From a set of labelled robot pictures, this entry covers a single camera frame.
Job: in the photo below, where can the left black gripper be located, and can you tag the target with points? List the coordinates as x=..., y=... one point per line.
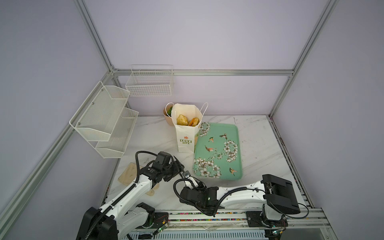
x=176, y=167

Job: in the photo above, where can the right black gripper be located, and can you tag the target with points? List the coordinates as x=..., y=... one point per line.
x=199, y=187

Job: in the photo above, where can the white paper bag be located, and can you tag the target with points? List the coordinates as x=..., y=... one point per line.
x=187, y=136

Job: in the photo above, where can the orange fake donut bread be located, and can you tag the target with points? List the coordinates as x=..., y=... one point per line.
x=194, y=122

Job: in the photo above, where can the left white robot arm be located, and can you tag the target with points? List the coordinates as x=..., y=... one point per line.
x=112, y=221

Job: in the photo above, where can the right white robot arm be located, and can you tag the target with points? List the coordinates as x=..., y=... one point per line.
x=275, y=195

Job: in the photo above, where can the yellow fake bread roll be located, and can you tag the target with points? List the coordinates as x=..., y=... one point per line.
x=182, y=120

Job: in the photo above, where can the green floral tray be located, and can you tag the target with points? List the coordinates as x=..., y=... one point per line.
x=218, y=152

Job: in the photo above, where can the potted green plant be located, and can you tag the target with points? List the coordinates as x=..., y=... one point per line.
x=167, y=113

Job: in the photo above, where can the white two-tier mesh shelf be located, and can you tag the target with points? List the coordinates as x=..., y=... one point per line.
x=105, y=121

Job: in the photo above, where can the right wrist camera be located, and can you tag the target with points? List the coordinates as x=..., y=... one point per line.
x=187, y=177

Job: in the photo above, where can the white wire basket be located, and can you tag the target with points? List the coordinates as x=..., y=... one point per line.
x=151, y=80

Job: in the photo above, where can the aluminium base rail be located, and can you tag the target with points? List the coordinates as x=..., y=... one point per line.
x=236, y=219

